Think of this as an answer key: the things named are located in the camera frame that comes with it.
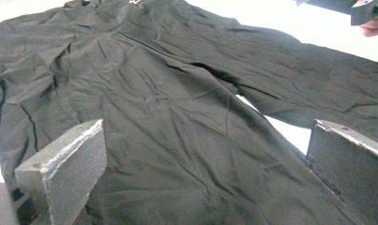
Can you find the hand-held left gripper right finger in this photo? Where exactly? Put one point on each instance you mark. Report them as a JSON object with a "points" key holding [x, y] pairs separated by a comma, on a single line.
{"points": [[352, 175]]}

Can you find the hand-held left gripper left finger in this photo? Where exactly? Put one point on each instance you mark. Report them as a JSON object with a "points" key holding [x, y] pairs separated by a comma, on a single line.
{"points": [[68, 175]]}

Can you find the black garment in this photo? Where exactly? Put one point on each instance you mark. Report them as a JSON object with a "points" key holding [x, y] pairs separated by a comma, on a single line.
{"points": [[177, 125]]}

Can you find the white table cover board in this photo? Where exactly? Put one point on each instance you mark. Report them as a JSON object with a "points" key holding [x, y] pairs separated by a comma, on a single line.
{"points": [[302, 28]]}

